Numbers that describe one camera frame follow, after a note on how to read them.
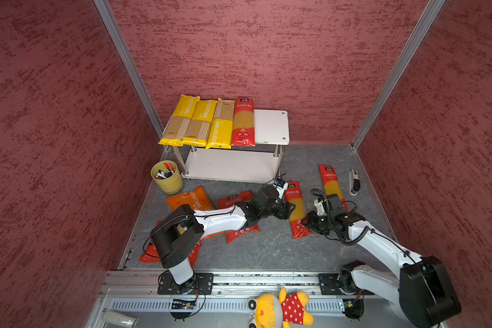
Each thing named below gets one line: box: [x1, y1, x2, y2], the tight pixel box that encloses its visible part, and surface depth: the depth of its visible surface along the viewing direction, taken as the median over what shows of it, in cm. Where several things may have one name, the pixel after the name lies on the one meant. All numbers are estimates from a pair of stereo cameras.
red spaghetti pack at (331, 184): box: [318, 164, 350, 214], surface depth 105 cm
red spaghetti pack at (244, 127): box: [230, 97, 256, 147], surface depth 79 cm
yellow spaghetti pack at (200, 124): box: [181, 99, 218, 147], surface depth 79 cm
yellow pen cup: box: [150, 159, 184, 195], surface depth 96 cm
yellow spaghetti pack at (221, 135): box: [205, 97, 236, 150], surface depth 79 cm
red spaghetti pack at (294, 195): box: [284, 180, 313, 240], surface depth 91 cm
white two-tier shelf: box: [172, 109, 290, 184], surface depth 101 cm
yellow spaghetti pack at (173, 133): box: [158, 94, 201, 147], surface depth 81 cm
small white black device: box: [349, 168, 361, 197], surface depth 102 cm
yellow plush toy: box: [248, 287, 315, 328], surface depth 66 cm
